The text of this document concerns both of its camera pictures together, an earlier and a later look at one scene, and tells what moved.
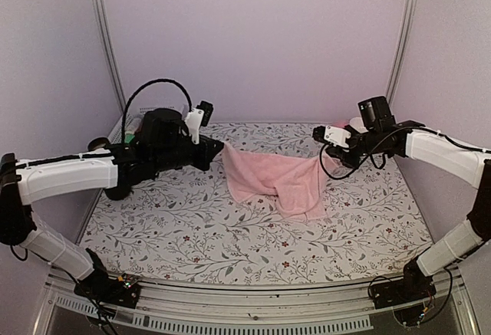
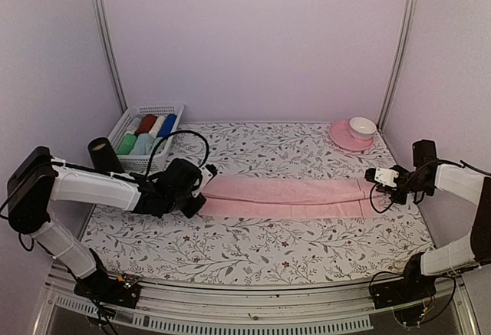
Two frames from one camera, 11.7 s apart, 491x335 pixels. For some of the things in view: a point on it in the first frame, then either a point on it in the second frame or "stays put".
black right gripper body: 351,163 -> 414,182
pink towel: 298,185 -> 287,197
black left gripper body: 200,162 -> 180,203
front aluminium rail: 228,310 stays put
